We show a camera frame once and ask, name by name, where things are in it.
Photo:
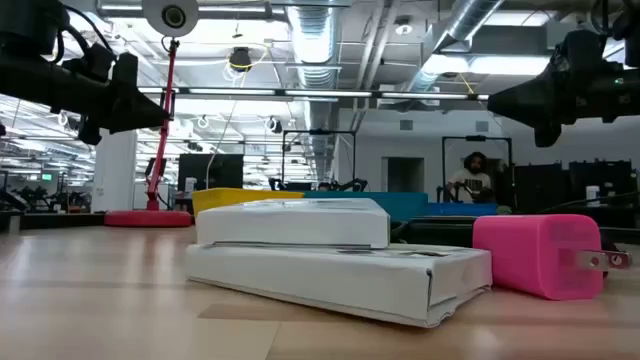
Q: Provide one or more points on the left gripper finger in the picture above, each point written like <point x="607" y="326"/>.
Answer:
<point x="135" y="112"/>

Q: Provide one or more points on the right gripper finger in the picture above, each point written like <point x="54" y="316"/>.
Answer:
<point x="535" y="102"/>

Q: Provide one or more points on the pink charger plug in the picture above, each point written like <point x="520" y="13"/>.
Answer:
<point x="535" y="255"/>

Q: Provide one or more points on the small white cardboard box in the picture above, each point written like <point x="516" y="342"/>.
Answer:
<point x="290" y="222"/>

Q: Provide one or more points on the large white cardboard box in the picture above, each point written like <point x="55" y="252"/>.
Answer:
<point x="325" y="282"/>

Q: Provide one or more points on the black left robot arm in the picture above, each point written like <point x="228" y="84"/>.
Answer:
<point x="30" y="85"/>

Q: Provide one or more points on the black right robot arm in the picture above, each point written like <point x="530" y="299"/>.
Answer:
<point x="627" y="95"/>

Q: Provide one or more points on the yellow plastic bin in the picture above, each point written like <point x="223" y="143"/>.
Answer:
<point x="225" y="196"/>

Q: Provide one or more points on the blue plastic bin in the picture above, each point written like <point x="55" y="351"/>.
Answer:
<point x="460" y="209"/>

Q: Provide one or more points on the teal plastic bin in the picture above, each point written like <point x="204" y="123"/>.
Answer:
<point x="410" y="205"/>

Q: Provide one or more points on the white pillar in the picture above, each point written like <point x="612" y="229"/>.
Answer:
<point x="114" y="170"/>

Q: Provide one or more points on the green exit sign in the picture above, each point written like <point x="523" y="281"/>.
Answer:
<point x="47" y="176"/>

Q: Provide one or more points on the black cabinet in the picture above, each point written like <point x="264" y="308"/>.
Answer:
<point x="615" y="182"/>
<point x="539" y="187"/>

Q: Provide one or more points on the white canister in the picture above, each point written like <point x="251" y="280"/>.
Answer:
<point x="593" y="196"/>

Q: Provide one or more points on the person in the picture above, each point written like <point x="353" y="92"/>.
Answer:
<point x="472" y="182"/>

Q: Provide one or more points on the black background monitor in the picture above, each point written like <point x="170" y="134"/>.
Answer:
<point x="220" y="172"/>

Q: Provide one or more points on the red desk lamp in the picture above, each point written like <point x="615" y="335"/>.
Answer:
<point x="147" y="219"/>

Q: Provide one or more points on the black ceiling dome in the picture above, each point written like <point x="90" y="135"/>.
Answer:
<point x="240" y="59"/>

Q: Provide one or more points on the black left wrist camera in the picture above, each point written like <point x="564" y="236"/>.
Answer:
<point x="125" y="70"/>

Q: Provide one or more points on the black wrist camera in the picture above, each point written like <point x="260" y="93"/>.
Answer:
<point x="125" y="70"/>
<point x="580" y="50"/>

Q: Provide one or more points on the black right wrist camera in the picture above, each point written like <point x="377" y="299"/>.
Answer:
<point x="580" y="50"/>

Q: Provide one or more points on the black station frame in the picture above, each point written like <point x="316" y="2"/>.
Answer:
<point x="475" y="137"/>

